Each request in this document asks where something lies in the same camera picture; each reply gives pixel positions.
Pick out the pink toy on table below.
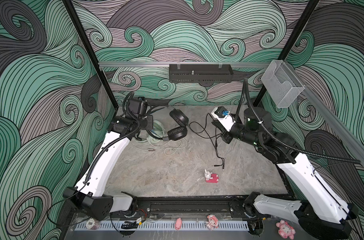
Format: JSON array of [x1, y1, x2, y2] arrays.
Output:
[[197, 169, 219, 184]]

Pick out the clear plastic wall bin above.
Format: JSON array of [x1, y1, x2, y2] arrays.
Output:
[[261, 60, 305, 109]]

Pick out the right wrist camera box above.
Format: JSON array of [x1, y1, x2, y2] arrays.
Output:
[[211, 106, 236, 132]]

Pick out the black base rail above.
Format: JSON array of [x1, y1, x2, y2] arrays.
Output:
[[137, 195, 248, 214]]

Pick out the mint green headphones with cable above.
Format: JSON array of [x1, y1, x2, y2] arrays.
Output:
[[132, 120, 188, 157]]

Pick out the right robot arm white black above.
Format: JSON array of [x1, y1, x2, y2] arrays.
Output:
[[211, 105, 359, 240]]

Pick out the black perforated wall tray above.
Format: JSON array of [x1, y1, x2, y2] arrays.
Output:
[[169, 65, 234, 85]]

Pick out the small pink figure toy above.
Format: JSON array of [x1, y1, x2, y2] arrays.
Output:
[[175, 218, 183, 231]]

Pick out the pink pig plush toy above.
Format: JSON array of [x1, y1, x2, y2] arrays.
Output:
[[276, 220, 296, 240]]

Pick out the aluminium wall rail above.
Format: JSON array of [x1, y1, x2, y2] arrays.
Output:
[[98, 61, 270, 69]]

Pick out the white slotted cable duct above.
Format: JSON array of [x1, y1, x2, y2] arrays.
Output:
[[74, 220, 250, 232]]

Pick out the pink white doll toy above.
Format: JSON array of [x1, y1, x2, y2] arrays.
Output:
[[206, 215, 219, 230]]

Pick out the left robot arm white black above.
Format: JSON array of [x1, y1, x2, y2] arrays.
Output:
[[63, 97, 152, 221]]

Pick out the black blue headphones with cable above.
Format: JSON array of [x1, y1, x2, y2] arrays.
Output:
[[144, 105, 226, 172]]

